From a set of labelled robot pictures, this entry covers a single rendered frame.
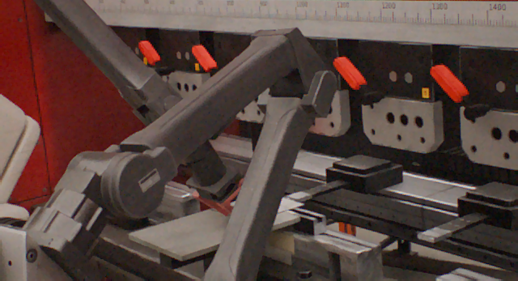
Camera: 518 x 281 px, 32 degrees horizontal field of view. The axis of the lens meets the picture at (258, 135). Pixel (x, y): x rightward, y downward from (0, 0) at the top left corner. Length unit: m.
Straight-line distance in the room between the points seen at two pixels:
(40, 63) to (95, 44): 0.85
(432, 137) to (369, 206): 0.58
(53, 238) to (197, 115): 0.28
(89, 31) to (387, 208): 0.72
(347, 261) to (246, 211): 0.37
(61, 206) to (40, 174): 1.38
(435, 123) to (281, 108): 0.23
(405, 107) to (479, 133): 0.14
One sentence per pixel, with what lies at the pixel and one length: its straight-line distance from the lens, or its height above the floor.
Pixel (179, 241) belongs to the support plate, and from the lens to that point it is 1.62.
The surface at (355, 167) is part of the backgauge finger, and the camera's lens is 1.87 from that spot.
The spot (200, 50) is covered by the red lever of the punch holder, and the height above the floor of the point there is 1.31.
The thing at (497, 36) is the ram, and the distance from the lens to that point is 1.27.
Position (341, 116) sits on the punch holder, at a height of 1.21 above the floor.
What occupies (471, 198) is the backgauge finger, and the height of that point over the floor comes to 1.02.
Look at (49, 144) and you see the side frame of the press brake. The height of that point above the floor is 1.02.
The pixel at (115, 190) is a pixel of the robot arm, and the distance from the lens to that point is 1.07.
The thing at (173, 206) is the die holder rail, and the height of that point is 0.94.
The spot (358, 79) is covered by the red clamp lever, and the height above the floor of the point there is 1.28.
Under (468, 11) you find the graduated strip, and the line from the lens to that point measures 1.29.
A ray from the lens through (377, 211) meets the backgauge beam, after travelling 1.91.
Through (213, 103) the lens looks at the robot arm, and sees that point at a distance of 1.21.
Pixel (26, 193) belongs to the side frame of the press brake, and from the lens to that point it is 2.44.
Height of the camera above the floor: 1.52
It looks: 13 degrees down
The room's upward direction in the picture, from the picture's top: 5 degrees counter-clockwise
